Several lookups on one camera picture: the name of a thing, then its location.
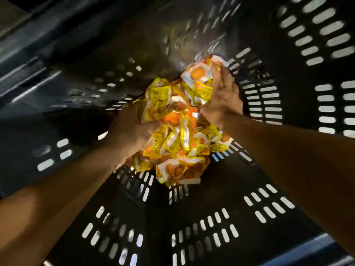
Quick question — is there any person's right hand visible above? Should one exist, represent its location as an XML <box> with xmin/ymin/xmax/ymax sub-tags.
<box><xmin>199</xmin><ymin>64</ymin><xmax>245</xmax><ymax>130</ymax></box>

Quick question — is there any person's left hand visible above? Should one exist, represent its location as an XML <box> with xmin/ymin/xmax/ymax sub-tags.
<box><xmin>106</xmin><ymin>101</ymin><xmax>163</xmax><ymax>167</ymax></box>

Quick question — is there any black shopping basket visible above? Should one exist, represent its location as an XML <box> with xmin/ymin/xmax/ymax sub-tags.
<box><xmin>0</xmin><ymin>0</ymin><xmax>355</xmax><ymax>266</ymax></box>

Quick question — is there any person's left forearm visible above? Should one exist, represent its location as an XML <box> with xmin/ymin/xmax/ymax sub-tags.
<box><xmin>0</xmin><ymin>138</ymin><xmax>131</xmax><ymax>266</ymax></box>

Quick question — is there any person's right forearm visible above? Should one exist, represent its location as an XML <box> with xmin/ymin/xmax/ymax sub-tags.
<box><xmin>222</xmin><ymin>110</ymin><xmax>355</xmax><ymax>255</ymax></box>

